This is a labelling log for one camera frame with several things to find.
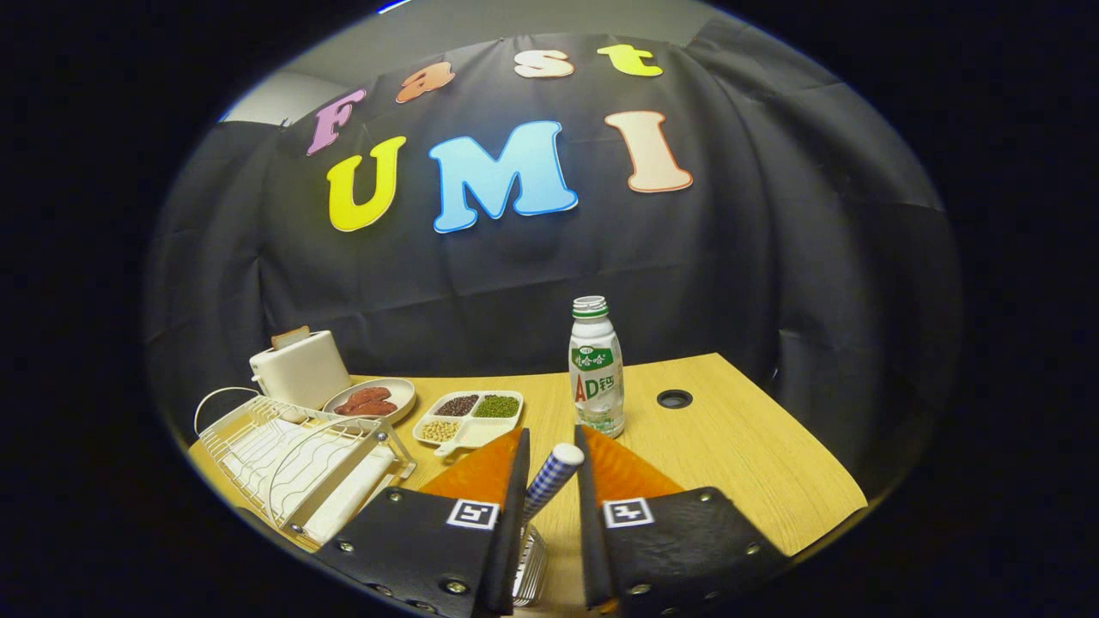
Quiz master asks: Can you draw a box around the metal wire basket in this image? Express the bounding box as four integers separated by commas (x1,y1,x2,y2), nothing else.
513,525,549,608

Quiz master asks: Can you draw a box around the black backdrop cloth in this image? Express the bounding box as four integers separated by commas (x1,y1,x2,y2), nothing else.
142,34,962,499

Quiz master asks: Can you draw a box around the white drink bottle green label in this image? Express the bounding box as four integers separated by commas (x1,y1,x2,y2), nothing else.
569,295,626,439

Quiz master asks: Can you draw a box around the beige round plate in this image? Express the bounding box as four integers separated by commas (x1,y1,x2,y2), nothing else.
323,378,417,424

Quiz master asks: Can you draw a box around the white divided snack tray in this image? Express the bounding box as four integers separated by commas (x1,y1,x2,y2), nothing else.
412,390,525,457

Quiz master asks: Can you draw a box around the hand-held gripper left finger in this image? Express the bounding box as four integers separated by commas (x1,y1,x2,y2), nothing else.
311,427,531,618

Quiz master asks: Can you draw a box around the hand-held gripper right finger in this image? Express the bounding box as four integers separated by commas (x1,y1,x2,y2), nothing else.
574,424,791,615

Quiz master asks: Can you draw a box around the white toaster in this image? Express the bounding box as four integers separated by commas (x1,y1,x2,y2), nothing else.
249,330,353,410

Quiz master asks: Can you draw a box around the white drip tray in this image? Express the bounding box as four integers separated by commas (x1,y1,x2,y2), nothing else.
232,421,396,546

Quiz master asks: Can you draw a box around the spoon with blue checkered handle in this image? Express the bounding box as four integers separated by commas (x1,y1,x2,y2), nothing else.
522,443,586,524

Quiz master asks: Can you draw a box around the white wire dish rack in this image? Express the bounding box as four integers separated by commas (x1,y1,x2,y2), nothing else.
194,386,417,550

